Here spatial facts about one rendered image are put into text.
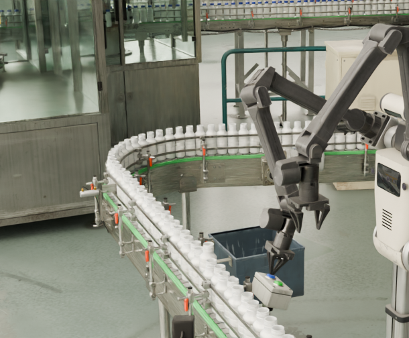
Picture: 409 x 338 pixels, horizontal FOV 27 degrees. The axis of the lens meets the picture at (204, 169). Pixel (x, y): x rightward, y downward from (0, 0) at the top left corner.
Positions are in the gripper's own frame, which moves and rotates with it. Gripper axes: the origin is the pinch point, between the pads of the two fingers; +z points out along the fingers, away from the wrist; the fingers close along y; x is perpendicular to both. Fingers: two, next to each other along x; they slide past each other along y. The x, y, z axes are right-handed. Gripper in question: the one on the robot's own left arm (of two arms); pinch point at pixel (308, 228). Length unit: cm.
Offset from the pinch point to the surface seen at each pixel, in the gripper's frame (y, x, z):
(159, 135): 22, 217, 24
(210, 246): -14, 45, 20
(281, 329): -13.7, -10.6, 24.8
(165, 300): -20, 79, 54
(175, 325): -59, -54, -6
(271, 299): -1.8, 21.4, 31.6
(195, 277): -17, 51, 33
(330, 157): 113, 192, 41
